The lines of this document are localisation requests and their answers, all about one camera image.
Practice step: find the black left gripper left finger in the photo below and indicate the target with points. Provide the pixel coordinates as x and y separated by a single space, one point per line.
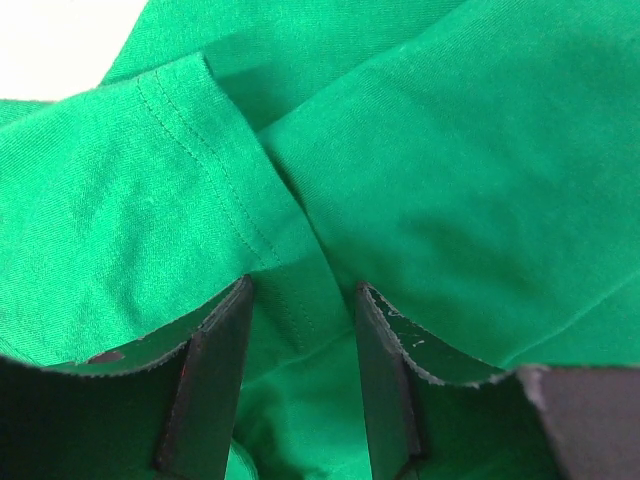
160 407

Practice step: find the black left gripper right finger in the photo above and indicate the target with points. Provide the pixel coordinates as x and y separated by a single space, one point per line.
434 412

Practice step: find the green t-shirt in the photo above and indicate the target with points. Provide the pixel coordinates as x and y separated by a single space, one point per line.
476 162

